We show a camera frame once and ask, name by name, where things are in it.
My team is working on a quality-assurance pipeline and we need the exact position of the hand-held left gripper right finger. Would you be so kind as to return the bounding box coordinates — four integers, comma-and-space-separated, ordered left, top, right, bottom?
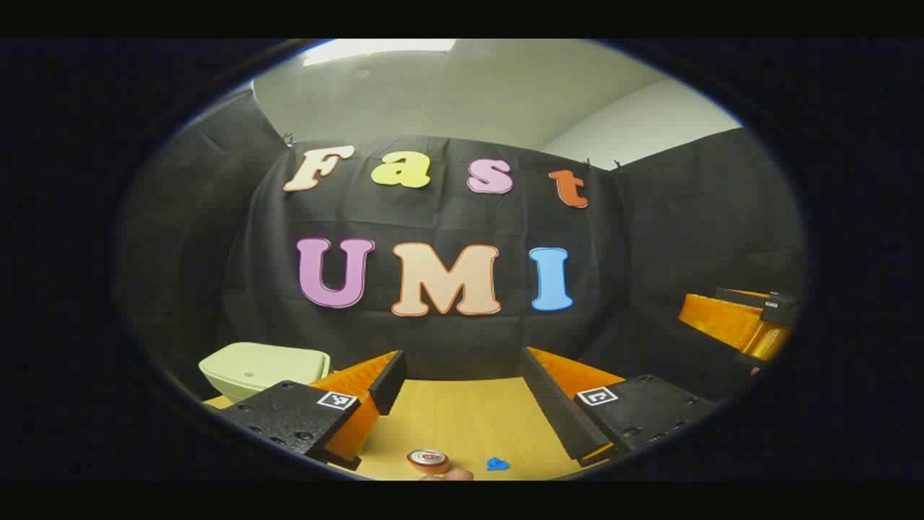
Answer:
520, 347, 715, 467

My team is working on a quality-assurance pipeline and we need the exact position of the black backdrop cloth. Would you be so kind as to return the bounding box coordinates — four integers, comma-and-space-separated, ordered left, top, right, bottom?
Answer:
115, 90, 806, 402

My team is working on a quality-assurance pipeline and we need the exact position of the green desktop garbage bin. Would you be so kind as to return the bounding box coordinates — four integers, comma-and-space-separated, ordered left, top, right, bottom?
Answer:
199, 342, 331, 403

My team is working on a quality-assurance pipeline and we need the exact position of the red pop can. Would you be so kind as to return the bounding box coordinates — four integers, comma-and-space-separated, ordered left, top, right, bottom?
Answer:
406, 449, 450, 475

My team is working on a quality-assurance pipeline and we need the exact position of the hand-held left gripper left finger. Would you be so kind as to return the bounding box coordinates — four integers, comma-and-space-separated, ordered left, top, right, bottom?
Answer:
217, 350, 407, 472

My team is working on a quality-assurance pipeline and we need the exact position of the wooden desktop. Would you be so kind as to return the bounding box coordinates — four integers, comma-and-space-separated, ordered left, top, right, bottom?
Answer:
204, 376, 629, 481

